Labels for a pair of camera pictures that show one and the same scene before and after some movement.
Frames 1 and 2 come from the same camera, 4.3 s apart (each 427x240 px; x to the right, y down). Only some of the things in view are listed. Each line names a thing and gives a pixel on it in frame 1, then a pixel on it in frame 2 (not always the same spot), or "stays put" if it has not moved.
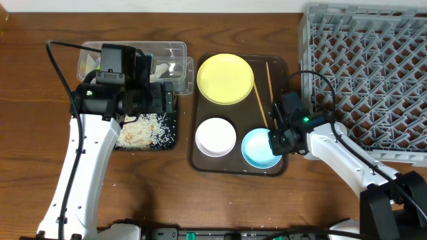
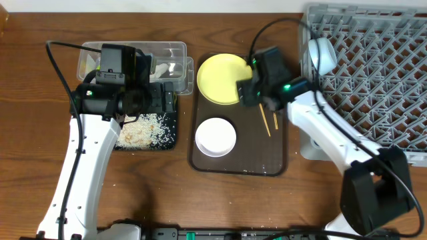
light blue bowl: x=257 y=151 → x=327 y=59
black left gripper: x=167 y=98 stays put
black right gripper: x=277 y=142 → x=247 y=92
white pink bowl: x=215 y=137 stays put
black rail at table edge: x=219 y=234 stays put
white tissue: x=159 y=69 stays put
